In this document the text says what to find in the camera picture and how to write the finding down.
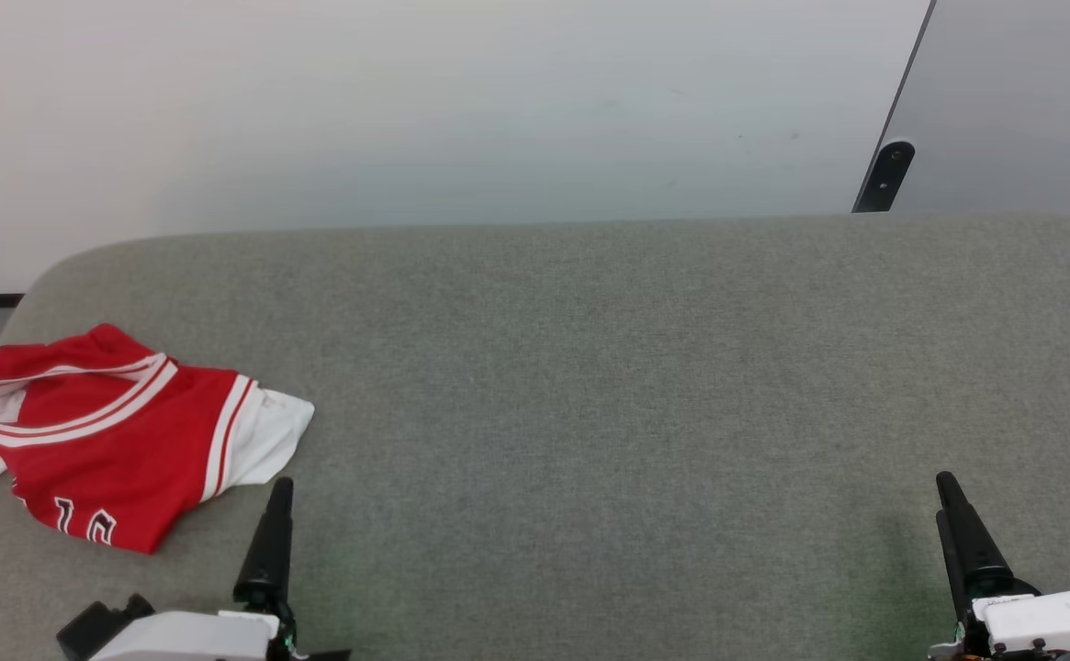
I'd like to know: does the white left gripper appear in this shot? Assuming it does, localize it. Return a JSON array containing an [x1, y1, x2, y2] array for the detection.
[[89, 477, 352, 661]]

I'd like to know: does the grey wall panel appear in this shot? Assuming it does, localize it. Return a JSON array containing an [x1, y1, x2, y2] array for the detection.
[[889, 0, 1070, 227]]

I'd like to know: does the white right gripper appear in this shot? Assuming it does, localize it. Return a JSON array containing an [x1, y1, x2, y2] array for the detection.
[[929, 472, 1070, 661]]

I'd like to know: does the black metal bracket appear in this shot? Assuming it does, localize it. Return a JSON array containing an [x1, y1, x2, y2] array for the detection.
[[852, 140, 916, 214]]

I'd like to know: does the red basketball jersey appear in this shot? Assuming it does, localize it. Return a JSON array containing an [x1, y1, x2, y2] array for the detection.
[[0, 323, 316, 555]]

